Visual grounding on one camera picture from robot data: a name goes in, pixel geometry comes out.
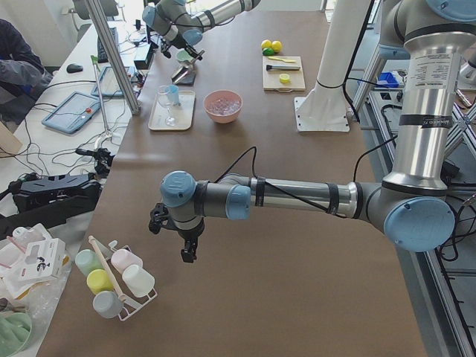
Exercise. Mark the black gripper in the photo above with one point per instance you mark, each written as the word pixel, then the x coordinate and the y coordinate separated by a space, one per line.
pixel 190 48
pixel 189 235

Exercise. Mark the silver metal ice scoop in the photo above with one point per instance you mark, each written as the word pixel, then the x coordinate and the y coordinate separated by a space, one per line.
pixel 184 69

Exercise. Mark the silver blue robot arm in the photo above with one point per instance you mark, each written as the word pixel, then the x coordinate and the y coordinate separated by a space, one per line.
pixel 409 206
pixel 182 30

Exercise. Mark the blue cup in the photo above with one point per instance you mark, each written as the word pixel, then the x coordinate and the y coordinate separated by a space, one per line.
pixel 173 95

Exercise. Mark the pink plastic cup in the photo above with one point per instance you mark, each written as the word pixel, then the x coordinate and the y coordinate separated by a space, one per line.
pixel 123 258

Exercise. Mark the white plastic cup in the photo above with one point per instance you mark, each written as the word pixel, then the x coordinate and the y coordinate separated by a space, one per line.
pixel 139 281

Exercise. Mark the pink bowl with ice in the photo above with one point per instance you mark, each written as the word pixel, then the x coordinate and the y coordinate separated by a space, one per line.
pixel 223 106

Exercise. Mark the yellow plastic cup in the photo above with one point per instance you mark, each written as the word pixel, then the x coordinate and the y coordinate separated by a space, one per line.
pixel 98 281

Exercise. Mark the green plastic cup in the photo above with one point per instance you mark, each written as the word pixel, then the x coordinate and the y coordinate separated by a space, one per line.
pixel 86 260

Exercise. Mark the grey plastic cup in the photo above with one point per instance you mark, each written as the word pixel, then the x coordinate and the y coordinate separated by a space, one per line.
pixel 107 304

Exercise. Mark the green bowl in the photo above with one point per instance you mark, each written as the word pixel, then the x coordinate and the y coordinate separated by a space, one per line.
pixel 183 57

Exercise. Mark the grey folded cloth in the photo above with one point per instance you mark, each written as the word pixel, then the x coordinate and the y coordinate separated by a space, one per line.
pixel 184 79

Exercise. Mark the clear wine glass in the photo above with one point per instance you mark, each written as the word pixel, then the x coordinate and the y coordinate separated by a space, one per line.
pixel 166 104

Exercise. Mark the cream serving tray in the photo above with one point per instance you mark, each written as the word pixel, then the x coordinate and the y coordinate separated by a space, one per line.
pixel 183 113

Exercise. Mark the blue teach pendant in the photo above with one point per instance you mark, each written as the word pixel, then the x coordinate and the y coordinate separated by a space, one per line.
pixel 73 113
pixel 109 86

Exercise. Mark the yellow lemon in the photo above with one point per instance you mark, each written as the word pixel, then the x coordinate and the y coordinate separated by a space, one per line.
pixel 266 43
pixel 276 46

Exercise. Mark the green lime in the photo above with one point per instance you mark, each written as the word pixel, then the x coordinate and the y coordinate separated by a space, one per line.
pixel 267 52

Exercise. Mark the yellow plastic knife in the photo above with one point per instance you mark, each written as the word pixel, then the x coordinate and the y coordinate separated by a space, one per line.
pixel 281 59

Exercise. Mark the wooden cutting board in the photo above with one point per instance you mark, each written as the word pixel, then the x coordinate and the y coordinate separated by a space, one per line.
pixel 271 80

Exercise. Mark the black computer mouse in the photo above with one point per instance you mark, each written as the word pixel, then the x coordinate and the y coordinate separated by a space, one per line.
pixel 74 68

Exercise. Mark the half lemon slice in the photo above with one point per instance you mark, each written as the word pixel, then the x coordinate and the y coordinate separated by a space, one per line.
pixel 284 78

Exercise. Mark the white product box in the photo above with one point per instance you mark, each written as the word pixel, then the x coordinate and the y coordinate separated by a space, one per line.
pixel 43 261

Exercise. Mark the black equipment case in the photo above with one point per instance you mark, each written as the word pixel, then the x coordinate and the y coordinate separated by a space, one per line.
pixel 76 193

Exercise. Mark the seated person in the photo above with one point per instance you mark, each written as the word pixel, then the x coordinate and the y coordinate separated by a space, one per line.
pixel 23 76

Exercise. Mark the green plates stack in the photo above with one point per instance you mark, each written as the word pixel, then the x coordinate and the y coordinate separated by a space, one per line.
pixel 16 328

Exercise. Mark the white wire cup rack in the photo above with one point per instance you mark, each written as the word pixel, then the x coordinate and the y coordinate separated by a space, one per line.
pixel 131 305

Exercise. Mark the aluminium frame post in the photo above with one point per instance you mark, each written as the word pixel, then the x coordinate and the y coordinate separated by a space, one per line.
pixel 101 25

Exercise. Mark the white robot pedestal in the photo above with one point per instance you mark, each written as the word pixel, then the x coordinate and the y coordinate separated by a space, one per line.
pixel 324 109

